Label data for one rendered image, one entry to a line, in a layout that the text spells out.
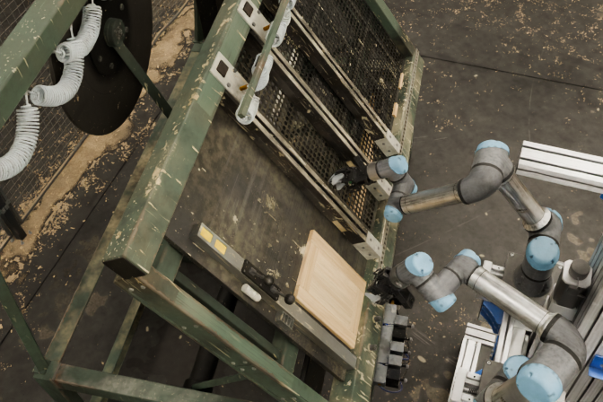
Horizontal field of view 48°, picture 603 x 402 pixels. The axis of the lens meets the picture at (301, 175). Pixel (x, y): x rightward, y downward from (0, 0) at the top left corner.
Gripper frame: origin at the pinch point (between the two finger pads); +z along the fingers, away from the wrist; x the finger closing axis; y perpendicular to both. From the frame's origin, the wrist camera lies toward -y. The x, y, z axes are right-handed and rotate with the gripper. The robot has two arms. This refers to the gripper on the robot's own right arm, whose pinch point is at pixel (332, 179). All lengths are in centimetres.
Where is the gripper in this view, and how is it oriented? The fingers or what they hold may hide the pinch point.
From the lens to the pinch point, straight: 288.8
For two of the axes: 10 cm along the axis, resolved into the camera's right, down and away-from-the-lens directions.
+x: 5.7, 6.2, 5.4
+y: -2.3, 7.5, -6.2
